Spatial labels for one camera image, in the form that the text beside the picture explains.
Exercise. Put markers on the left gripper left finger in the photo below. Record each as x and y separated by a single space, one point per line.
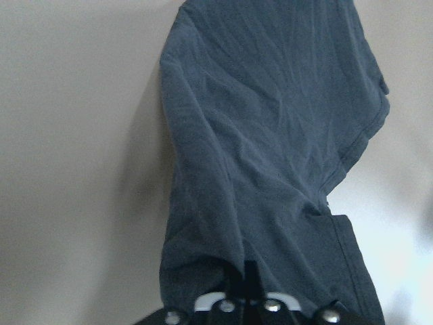
233 282

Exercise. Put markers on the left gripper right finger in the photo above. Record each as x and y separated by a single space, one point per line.
254 289

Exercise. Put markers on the black graphic t-shirt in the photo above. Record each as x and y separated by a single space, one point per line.
269 105

